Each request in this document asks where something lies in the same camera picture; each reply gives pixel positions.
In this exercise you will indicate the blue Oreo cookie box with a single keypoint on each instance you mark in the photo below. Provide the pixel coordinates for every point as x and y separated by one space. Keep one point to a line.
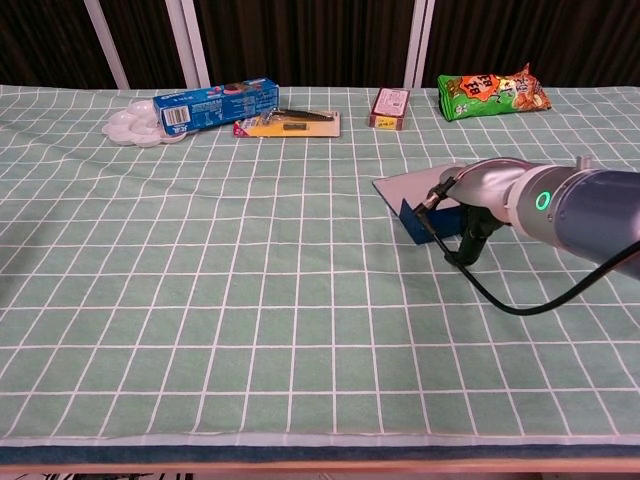
220 102

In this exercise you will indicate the white flower paint palette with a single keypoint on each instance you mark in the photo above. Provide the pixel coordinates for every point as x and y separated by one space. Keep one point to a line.
130 127

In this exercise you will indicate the blue folding glasses case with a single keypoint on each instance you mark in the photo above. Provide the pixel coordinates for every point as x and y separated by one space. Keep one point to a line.
410 182

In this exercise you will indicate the green orange snack bag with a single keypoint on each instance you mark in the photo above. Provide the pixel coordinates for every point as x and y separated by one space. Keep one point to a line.
480 95

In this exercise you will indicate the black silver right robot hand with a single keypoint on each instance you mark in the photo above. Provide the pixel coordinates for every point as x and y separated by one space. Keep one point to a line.
485 185

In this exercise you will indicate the wide double white post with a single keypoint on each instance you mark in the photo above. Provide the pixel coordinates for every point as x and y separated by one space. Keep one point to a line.
187 45

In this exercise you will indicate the black pleated curtain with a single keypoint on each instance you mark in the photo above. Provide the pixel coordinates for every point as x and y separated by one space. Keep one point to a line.
310 40

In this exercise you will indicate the green checkered tablecloth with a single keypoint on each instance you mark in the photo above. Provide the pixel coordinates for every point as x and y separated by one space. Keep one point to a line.
250 300

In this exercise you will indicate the small brown red box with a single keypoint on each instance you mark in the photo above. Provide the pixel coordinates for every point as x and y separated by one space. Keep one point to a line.
390 105

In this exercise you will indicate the dark blue under cloth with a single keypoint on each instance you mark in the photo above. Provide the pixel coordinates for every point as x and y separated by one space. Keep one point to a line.
300 454

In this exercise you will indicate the razor on yellow card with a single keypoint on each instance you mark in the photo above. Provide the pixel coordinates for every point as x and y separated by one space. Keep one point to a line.
300 131

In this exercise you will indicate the thin white partition post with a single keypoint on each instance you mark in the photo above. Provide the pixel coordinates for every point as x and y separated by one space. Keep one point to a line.
107 45

